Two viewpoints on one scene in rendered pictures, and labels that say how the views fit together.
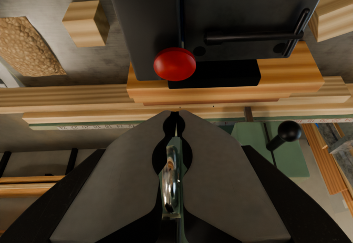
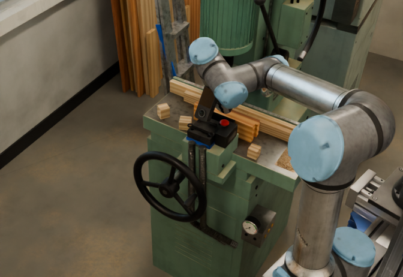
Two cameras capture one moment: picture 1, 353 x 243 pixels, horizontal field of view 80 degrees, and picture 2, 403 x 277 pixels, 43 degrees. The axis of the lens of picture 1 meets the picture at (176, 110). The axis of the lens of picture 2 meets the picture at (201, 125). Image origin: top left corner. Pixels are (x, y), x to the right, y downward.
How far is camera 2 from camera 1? 1.50 m
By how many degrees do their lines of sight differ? 27
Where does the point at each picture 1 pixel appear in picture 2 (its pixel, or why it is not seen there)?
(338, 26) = (186, 118)
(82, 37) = (256, 147)
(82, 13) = (250, 152)
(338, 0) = (184, 125)
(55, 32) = (270, 157)
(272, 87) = not seen: hidden behind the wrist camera
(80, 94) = (286, 137)
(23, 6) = (271, 165)
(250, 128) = not seen: hidden behind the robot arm
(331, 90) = (189, 97)
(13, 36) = (282, 161)
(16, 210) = not seen: outside the picture
